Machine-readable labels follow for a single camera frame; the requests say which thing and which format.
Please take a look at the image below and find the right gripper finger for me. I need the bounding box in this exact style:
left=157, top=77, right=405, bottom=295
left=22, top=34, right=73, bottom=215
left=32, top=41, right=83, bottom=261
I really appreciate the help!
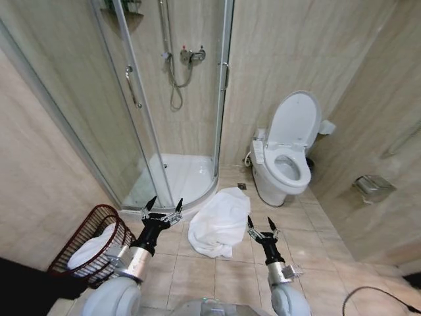
left=266, top=217, right=280, bottom=238
left=247, top=215, right=264, bottom=240

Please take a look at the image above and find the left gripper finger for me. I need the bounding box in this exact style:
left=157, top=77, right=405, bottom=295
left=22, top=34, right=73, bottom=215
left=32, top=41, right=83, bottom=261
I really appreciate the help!
left=165, top=197, right=184, bottom=226
left=140, top=196, right=158, bottom=220

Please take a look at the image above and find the crumpled white towel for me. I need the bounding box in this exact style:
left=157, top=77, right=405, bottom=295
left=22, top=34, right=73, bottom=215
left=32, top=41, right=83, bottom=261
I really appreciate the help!
left=187, top=186, right=251, bottom=258

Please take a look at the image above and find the white cloth hamper liner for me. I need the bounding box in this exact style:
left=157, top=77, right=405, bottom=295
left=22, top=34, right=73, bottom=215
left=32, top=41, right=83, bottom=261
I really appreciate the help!
left=67, top=223, right=116, bottom=269

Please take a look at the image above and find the white shower tray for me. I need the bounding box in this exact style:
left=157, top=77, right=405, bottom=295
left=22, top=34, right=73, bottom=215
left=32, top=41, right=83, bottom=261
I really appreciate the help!
left=122, top=153, right=220, bottom=212

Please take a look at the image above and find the white toilet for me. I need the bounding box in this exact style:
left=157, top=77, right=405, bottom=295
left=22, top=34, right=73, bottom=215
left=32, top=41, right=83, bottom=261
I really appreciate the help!
left=249, top=90, right=322, bottom=207

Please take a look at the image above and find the steel toilet paper holder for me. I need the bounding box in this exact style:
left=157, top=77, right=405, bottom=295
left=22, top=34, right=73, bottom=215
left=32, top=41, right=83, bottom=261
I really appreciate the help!
left=352, top=175, right=397, bottom=203

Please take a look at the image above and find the black cabinet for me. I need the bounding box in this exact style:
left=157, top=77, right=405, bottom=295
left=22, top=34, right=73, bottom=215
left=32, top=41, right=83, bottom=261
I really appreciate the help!
left=0, top=256, right=87, bottom=316

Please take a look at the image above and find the curved glass shower door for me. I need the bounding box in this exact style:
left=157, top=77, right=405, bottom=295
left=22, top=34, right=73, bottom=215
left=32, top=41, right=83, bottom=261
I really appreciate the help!
left=0, top=0, right=175, bottom=210

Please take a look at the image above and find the chrome shower mixer valve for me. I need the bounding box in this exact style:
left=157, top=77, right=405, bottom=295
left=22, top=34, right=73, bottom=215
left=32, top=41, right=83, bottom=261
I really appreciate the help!
left=180, top=46, right=207, bottom=69

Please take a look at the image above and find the shower corner shelf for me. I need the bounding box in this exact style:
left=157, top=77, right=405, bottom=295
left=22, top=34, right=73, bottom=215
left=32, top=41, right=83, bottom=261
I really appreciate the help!
left=99, top=0, right=146, bottom=18

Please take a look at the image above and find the dark red wire hamper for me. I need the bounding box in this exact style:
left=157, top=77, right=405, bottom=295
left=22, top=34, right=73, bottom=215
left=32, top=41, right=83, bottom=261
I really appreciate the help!
left=47, top=203, right=136, bottom=290

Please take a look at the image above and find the black floor cable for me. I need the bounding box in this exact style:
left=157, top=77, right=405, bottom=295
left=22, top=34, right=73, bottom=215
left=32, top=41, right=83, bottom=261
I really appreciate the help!
left=341, top=286, right=421, bottom=316

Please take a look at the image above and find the white wall box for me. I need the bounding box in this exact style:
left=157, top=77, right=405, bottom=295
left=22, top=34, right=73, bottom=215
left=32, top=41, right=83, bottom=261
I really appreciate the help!
left=318, top=120, right=337, bottom=136

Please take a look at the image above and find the long chrome door handle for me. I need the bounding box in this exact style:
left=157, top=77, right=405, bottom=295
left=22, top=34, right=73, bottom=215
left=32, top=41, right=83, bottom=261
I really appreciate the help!
left=124, top=65, right=143, bottom=110

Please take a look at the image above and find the chrome shower hose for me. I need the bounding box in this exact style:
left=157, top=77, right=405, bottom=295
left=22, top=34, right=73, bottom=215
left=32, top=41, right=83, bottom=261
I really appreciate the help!
left=161, top=51, right=194, bottom=110

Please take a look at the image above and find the short chrome door handle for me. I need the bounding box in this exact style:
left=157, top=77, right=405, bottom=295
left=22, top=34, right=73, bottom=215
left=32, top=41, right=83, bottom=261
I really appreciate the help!
left=219, top=61, right=230, bottom=92

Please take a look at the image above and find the chrome shower rail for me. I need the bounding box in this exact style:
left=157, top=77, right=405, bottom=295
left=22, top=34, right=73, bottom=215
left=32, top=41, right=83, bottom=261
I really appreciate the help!
left=159, top=0, right=174, bottom=61

